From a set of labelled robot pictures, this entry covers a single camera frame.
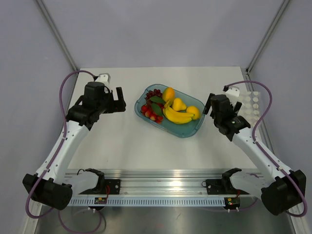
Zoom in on clear dotted zip bag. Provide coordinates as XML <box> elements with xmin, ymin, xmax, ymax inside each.
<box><xmin>237</xmin><ymin>91</ymin><xmax>262</xmax><ymax>128</ymax></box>

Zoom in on yellow lemon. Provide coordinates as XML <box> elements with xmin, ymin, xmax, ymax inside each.
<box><xmin>186</xmin><ymin>106</ymin><xmax>201</xmax><ymax>120</ymax></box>

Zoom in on yellow pear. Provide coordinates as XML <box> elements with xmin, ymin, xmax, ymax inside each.
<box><xmin>171</xmin><ymin>97</ymin><xmax>187</xmax><ymax>112</ymax></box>

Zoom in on yellow banana bunch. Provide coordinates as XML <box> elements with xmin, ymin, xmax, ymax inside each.
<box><xmin>163</xmin><ymin>101</ymin><xmax>194</xmax><ymax>124</ymax></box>

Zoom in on orange yellow mango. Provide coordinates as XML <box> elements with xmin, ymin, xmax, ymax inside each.
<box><xmin>162</xmin><ymin>87</ymin><xmax>175</xmax><ymax>103</ymax></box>

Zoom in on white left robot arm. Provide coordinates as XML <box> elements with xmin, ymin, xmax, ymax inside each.
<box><xmin>22</xmin><ymin>81</ymin><xmax>126</xmax><ymax>211</ymax></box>

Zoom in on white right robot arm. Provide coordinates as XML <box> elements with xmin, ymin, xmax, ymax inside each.
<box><xmin>203</xmin><ymin>94</ymin><xmax>308</xmax><ymax>217</ymax></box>

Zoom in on dark red grape bunch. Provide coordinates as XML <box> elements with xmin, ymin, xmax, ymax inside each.
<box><xmin>145</xmin><ymin>89</ymin><xmax>162</xmax><ymax>100</ymax></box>

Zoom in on teal plastic tray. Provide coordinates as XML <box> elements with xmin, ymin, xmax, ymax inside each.
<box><xmin>134</xmin><ymin>84</ymin><xmax>205</xmax><ymax>138</ymax></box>

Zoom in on red strawberries with leaves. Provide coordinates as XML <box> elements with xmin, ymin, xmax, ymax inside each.
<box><xmin>140</xmin><ymin>96</ymin><xmax>165</xmax><ymax>124</ymax></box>

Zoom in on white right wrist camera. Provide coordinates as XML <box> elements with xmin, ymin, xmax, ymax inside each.
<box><xmin>225</xmin><ymin>86</ymin><xmax>240</xmax><ymax>99</ymax></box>

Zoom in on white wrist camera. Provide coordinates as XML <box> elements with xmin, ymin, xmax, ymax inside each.
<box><xmin>95</xmin><ymin>73</ymin><xmax>111</xmax><ymax>92</ymax></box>
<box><xmin>225</xmin><ymin>86</ymin><xmax>240</xmax><ymax>99</ymax></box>

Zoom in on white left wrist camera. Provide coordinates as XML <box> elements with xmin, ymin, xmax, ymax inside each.
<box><xmin>95</xmin><ymin>73</ymin><xmax>111</xmax><ymax>92</ymax></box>

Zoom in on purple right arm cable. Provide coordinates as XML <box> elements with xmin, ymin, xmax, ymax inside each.
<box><xmin>223</xmin><ymin>80</ymin><xmax>307</xmax><ymax>217</ymax></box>

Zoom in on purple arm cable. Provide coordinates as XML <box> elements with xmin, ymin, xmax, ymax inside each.
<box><xmin>25</xmin><ymin>70</ymin><xmax>103</xmax><ymax>233</ymax></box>
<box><xmin>223</xmin><ymin>80</ymin><xmax>307</xmax><ymax>217</ymax></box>

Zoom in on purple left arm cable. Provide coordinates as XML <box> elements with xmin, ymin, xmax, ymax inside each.
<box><xmin>25</xmin><ymin>70</ymin><xmax>103</xmax><ymax>233</ymax></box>

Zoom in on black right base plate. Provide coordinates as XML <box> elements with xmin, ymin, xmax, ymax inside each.
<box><xmin>201</xmin><ymin>179</ymin><xmax>248</xmax><ymax>195</ymax></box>

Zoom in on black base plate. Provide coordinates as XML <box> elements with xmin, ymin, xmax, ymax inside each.
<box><xmin>80</xmin><ymin>179</ymin><xmax>121</xmax><ymax>195</ymax></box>
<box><xmin>201</xmin><ymin>179</ymin><xmax>248</xmax><ymax>195</ymax></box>

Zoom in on aluminium mounting rail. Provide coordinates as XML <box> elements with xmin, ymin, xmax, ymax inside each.
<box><xmin>63</xmin><ymin>169</ymin><xmax>265</xmax><ymax>195</ymax></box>

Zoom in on right aluminium frame post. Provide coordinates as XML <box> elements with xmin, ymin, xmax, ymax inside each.
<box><xmin>246</xmin><ymin>0</ymin><xmax>292</xmax><ymax>75</ymax></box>

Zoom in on aluminium frame post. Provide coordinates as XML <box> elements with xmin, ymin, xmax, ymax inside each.
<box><xmin>246</xmin><ymin>0</ymin><xmax>292</xmax><ymax>75</ymax></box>
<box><xmin>34</xmin><ymin>0</ymin><xmax>78</xmax><ymax>71</ymax></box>

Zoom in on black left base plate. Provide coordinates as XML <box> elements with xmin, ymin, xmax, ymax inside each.
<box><xmin>80</xmin><ymin>179</ymin><xmax>121</xmax><ymax>195</ymax></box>

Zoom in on white slotted cable duct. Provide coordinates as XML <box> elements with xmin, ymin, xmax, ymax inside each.
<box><xmin>68</xmin><ymin>196</ymin><xmax>225</xmax><ymax>207</ymax></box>

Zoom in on left aluminium frame post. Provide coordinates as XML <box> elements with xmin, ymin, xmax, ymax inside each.
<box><xmin>34</xmin><ymin>0</ymin><xmax>78</xmax><ymax>71</ymax></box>

